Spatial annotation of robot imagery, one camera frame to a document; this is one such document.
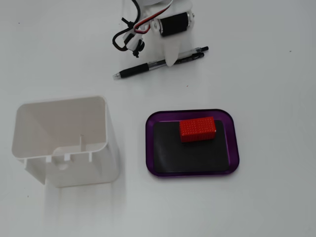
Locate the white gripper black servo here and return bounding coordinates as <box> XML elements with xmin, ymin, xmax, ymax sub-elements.
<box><xmin>138</xmin><ymin>0</ymin><xmax>196</xmax><ymax>68</ymax></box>

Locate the black clear gel pen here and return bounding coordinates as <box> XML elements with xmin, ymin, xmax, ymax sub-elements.
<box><xmin>113</xmin><ymin>45</ymin><xmax>210</xmax><ymax>80</ymax></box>

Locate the white square pen holder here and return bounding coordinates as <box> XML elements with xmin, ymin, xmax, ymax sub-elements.
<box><xmin>11</xmin><ymin>95</ymin><xmax>121</xmax><ymax>189</ymax></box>

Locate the red studded block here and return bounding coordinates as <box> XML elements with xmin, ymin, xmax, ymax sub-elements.
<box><xmin>179</xmin><ymin>116</ymin><xmax>217</xmax><ymax>143</ymax></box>

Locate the black tray mat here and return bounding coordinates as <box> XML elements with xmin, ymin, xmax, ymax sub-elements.
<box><xmin>153</xmin><ymin>120</ymin><xmax>230</xmax><ymax>173</ymax></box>

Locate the purple metal tray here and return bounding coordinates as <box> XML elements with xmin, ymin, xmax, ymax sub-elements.
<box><xmin>145</xmin><ymin>108</ymin><xmax>240</xmax><ymax>179</ymax></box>

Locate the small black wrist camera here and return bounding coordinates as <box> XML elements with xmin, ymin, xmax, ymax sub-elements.
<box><xmin>122</xmin><ymin>31</ymin><xmax>147</xmax><ymax>59</ymax></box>

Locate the red white black servo wire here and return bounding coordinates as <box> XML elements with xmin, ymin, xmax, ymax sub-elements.
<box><xmin>132</xmin><ymin>0</ymin><xmax>174</xmax><ymax>36</ymax></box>

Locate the black camera cable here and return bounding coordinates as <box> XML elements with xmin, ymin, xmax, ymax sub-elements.
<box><xmin>112</xmin><ymin>0</ymin><xmax>142</xmax><ymax>52</ymax></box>

